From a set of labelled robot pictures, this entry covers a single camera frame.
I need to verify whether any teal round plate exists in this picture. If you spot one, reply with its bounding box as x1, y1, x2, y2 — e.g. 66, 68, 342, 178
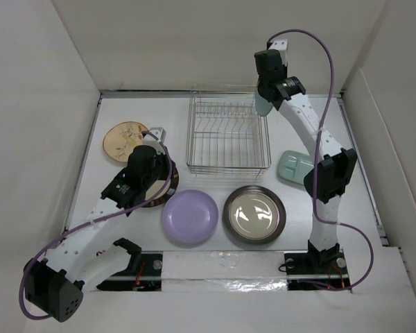
255, 95, 273, 117

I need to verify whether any teal rectangular ceramic plate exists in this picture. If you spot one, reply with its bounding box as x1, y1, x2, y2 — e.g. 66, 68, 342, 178
277, 151, 313, 185

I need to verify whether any brown rimmed cream plate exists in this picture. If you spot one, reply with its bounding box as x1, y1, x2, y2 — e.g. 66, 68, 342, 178
222, 185, 286, 245

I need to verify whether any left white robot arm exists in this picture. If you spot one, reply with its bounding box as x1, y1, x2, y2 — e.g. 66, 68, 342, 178
18, 142, 174, 323

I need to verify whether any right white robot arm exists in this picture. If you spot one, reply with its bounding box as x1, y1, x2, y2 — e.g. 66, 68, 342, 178
254, 49, 357, 273

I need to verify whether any black mosaic rimmed plate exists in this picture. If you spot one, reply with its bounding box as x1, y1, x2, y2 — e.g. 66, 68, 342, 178
144, 163, 180, 208

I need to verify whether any tan floral round plate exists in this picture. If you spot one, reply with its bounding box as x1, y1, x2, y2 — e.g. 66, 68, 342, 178
103, 121, 148, 163

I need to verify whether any purple plastic plate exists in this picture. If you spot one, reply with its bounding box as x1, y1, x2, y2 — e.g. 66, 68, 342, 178
162, 189, 219, 244

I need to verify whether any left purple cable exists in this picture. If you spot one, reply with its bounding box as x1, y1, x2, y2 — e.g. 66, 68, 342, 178
18, 130, 174, 319

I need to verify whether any purple cable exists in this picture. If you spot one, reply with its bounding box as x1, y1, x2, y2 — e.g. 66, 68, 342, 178
266, 28, 374, 291
18, 130, 174, 319

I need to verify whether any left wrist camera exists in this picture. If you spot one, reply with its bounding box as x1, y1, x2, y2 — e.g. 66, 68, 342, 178
143, 127, 166, 142

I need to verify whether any metal wire dish rack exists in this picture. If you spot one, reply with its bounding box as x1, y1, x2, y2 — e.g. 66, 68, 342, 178
185, 85, 271, 178

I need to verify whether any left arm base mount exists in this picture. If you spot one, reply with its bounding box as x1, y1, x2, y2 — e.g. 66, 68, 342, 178
96, 252, 163, 291

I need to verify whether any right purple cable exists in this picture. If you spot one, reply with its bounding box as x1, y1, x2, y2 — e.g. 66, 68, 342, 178
266, 28, 374, 291

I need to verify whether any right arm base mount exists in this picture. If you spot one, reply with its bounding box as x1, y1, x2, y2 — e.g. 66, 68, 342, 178
278, 252, 350, 291

